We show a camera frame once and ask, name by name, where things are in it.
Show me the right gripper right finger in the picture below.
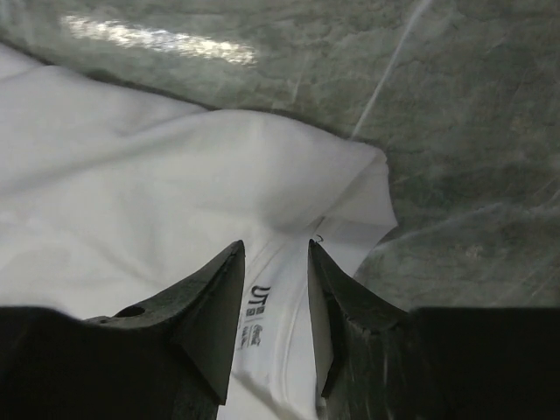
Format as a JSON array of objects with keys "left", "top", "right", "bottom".
[{"left": 308, "top": 241, "right": 559, "bottom": 419}]

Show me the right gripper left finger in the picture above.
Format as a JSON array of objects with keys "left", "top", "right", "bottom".
[{"left": 1, "top": 241, "right": 245, "bottom": 419}]

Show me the white t-shirt red print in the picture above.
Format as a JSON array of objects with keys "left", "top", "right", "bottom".
[{"left": 1, "top": 47, "right": 396, "bottom": 419}]

